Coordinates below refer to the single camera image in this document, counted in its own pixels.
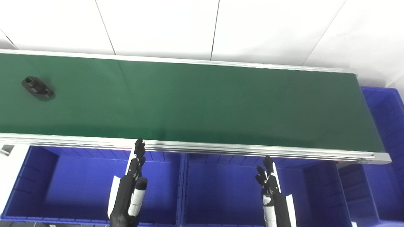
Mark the grey conveyor leg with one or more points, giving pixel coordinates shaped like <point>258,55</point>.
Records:
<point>6,150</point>

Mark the blue plastic bin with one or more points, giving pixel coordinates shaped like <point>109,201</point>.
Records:
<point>72,189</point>
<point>388,132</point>
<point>221,192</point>

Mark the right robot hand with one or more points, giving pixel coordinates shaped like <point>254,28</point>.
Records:
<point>277,208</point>

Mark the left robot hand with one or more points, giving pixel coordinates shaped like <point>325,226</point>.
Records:
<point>124,201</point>

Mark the black plastic part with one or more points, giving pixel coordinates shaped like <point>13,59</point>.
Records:
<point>36,86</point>

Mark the green conveyor belt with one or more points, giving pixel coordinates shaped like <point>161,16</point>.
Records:
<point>195,104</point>
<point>252,152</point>

